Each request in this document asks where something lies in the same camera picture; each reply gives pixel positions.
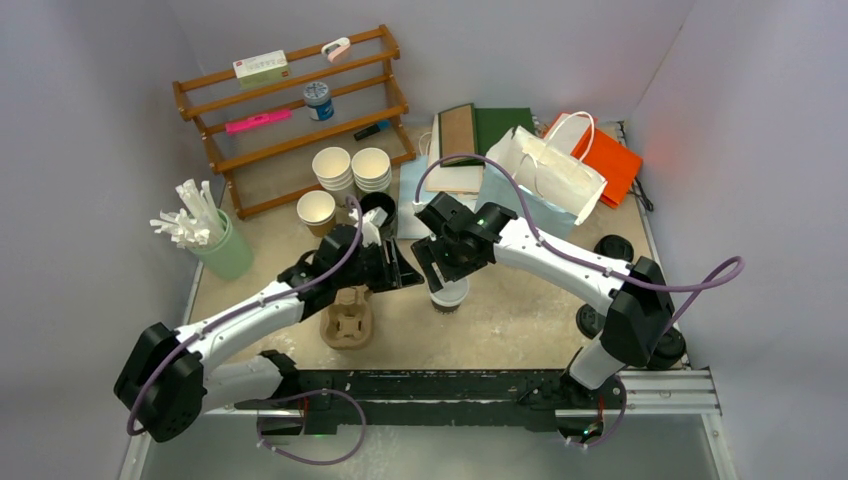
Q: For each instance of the white wrapped straws bundle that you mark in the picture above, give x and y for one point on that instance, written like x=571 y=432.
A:
x=198 y=224

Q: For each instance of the back left paper cup stack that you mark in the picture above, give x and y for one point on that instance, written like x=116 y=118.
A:
x=333 y=170

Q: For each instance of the black cup lid stack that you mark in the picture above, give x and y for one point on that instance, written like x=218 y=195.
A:
x=615 y=247

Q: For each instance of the blue white jar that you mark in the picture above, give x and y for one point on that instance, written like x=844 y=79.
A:
x=318 y=99

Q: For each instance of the orange paper bag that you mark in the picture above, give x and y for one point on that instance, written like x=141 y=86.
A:
x=598 y=149

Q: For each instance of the white green box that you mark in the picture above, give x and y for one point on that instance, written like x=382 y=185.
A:
x=261 y=70

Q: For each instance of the pink highlighter marker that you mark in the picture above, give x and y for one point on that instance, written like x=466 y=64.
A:
x=257 y=121

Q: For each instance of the white pink clip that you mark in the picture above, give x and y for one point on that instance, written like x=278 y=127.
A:
x=337 y=51

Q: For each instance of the black coffee cup lid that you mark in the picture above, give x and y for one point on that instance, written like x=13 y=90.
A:
x=589 y=322

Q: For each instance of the green straw holder cup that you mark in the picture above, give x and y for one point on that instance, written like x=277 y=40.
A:
x=229 y=259

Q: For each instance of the black blue marker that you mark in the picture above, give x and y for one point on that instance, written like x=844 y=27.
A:
x=372 y=130

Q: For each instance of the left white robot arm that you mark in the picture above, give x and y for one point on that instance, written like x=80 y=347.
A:
x=163 y=382

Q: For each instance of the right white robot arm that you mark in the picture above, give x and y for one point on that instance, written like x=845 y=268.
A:
x=629 y=296

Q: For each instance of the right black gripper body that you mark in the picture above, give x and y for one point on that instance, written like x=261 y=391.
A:
x=452 y=262

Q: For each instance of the green paper bag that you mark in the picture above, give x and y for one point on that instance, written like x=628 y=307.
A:
x=470 y=129

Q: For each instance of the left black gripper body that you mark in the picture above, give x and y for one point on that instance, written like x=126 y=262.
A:
x=369 y=269

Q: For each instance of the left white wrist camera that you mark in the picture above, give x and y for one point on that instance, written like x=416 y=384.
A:
x=370 y=224

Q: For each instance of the brown pulp cup carrier stack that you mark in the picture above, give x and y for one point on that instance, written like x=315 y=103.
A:
x=348 y=323

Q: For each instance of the cream kraft paper bag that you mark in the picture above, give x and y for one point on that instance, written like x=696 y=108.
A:
x=458 y=180

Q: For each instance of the light blue paper bag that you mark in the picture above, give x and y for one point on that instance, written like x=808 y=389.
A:
x=559 y=187

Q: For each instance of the black paper coffee cup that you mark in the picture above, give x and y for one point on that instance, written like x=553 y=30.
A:
x=379 y=200

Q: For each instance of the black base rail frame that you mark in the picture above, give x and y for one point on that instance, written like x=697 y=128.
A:
x=317 y=402

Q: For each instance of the back right paper cup stack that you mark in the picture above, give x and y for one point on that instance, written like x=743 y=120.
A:
x=372 y=170

